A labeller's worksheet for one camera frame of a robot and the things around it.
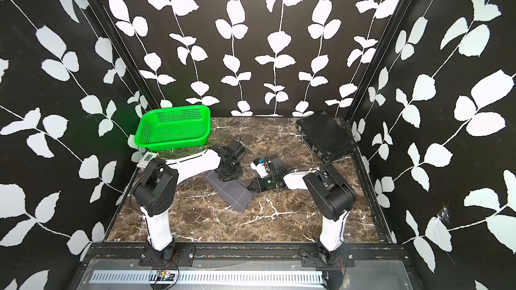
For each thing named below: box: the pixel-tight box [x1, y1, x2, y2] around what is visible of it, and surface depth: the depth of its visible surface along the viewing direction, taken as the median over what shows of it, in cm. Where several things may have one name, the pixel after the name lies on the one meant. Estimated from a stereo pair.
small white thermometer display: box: [136, 151, 159, 168], surface depth 100 cm
